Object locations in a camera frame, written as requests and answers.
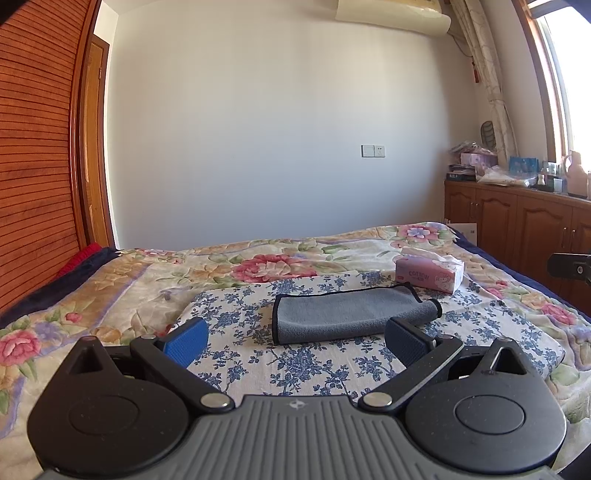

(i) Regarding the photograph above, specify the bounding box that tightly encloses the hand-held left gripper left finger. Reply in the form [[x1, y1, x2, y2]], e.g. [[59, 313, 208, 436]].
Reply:
[[61, 317, 236, 413]]

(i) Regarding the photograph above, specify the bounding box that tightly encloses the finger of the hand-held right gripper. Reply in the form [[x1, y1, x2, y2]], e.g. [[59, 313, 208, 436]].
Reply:
[[547, 253, 591, 284]]

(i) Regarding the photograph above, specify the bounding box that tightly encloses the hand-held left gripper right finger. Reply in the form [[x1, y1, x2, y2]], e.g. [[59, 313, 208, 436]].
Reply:
[[359, 317, 535, 413]]

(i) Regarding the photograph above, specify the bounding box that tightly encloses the purple and grey towel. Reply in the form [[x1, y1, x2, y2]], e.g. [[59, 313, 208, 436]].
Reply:
[[271, 282, 443, 346]]

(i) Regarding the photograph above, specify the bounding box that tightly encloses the dark blue bed sheet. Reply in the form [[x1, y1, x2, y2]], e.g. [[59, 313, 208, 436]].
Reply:
[[450, 228, 591, 319]]

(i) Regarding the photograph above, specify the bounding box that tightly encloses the wooden cabinet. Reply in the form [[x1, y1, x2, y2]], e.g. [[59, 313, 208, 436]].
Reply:
[[444, 179, 591, 296]]

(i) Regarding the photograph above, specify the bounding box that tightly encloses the pink tissue pack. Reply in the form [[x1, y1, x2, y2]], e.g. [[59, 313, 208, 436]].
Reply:
[[394, 246, 465, 295]]

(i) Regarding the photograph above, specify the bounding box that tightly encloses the floral bedspread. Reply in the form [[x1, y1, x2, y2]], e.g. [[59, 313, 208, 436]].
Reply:
[[0, 222, 591, 480]]

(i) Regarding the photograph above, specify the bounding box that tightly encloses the blue floral white cloth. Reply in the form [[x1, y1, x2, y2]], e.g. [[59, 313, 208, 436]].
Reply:
[[167, 270, 566, 402]]

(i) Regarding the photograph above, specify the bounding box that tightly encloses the white box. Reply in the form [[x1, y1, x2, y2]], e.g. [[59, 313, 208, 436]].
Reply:
[[444, 222, 478, 245]]

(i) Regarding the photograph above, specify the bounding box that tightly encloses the blue box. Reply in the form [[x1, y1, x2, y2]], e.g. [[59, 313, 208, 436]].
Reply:
[[508, 156, 540, 176]]

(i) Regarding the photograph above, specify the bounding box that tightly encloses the clear plastic bag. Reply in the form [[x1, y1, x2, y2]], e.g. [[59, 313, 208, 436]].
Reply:
[[475, 166, 536, 186]]

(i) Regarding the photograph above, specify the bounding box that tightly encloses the dark blue blanket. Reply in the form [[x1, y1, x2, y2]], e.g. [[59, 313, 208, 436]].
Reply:
[[0, 247, 122, 324]]

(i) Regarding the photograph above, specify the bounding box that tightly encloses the red cloth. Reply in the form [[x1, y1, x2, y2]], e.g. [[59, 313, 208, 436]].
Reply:
[[56, 242, 103, 278]]

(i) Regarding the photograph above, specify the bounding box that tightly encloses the pink box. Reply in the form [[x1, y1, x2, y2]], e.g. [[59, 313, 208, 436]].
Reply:
[[460, 153, 498, 176]]

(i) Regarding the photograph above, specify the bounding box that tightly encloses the patterned cream curtain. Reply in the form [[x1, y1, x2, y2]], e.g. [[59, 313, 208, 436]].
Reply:
[[450, 0, 520, 158]]

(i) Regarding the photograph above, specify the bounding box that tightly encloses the slatted wooden wardrobe door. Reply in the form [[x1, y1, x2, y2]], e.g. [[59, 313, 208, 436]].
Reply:
[[0, 0, 102, 315]]

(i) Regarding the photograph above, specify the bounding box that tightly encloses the white air conditioner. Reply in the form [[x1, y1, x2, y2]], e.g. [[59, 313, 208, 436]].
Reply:
[[335, 0, 452, 37]]

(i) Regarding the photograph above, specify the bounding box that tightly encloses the wooden window frame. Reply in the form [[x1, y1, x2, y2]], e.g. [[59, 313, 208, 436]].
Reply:
[[510, 0, 591, 160]]

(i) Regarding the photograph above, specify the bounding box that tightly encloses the black cable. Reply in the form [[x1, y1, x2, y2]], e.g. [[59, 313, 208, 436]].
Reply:
[[450, 28, 474, 61]]

